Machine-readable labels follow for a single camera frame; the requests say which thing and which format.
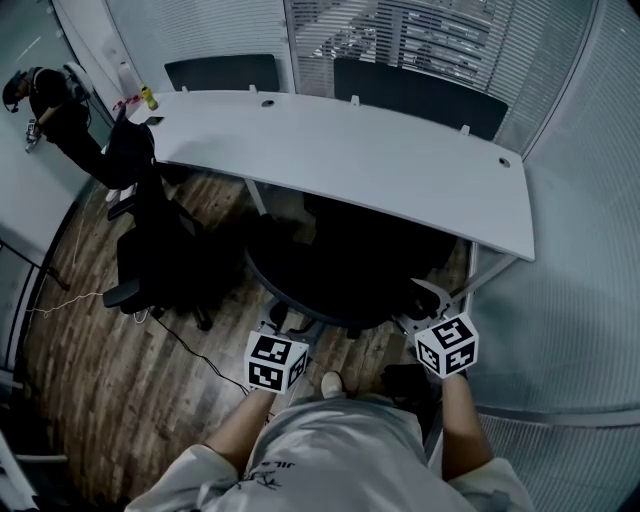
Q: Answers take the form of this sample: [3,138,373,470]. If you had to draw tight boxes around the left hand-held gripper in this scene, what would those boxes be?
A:
[244,319,326,396]

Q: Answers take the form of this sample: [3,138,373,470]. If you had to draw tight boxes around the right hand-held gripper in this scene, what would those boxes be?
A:
[394,278,480,380]

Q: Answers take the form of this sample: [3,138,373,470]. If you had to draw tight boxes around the black mesh office chair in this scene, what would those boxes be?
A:
[243,192,459,339]

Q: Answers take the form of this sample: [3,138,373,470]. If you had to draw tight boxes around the person's right forearm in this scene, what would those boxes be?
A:
[440,372,496,484]

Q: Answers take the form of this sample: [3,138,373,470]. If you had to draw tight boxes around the person's left forearm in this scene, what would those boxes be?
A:
[204,388,276,469]

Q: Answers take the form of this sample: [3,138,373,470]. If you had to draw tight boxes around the black office chair with jacket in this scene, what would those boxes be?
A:
[103,107,214,331]

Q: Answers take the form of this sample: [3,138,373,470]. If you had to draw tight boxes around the person's beige shoe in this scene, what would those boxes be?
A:
[320,370,344,399]

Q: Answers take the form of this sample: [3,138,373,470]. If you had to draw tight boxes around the person's white printed t-shirt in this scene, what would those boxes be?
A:
[124,392,536,512]

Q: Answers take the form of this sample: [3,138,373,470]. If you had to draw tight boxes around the long white desk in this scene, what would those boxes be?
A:
[127,89,536,301]

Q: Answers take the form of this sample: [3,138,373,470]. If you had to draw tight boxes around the wide black desk partition panel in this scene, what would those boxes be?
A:
[333,57,510,142]

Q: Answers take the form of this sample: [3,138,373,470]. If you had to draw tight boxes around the small black desk partition panel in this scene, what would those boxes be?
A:
[163,53,280,94]

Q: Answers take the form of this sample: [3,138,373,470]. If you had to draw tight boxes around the white window blinds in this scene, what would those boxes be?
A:
[284,0,596,104]

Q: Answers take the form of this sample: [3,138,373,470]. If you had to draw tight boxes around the grey metal bar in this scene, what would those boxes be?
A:
[14,452,69,464]

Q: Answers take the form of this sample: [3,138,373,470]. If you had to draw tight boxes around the black floor cable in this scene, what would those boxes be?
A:
[149,312,251,396]

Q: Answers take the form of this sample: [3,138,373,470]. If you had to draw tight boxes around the thin white cable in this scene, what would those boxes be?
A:
[24,292,109,319]

